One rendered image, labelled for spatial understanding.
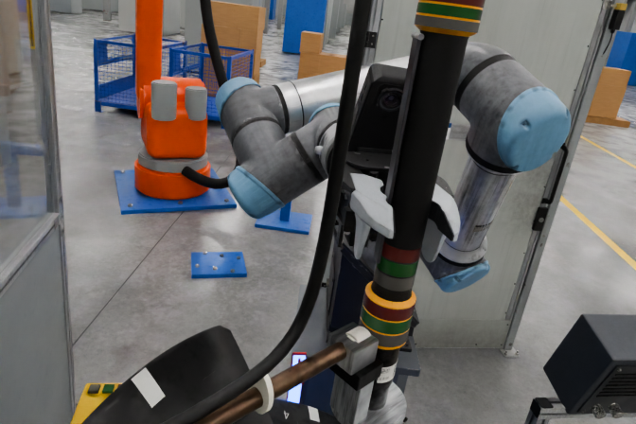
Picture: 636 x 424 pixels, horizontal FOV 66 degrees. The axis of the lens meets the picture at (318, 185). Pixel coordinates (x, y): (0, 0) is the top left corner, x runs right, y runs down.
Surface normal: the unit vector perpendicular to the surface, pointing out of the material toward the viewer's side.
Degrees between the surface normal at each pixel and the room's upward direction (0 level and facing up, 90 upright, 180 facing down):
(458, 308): 90
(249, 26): 90
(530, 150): 107
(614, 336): 15
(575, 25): 90
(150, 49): 96
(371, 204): 42
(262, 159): 48
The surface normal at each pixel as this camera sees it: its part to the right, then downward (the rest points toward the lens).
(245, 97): -0.03, -0.62
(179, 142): 0.41, 0.37
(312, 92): 0.22, -0.29
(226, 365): 0.60, -0.60
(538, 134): 0.39, 0.62
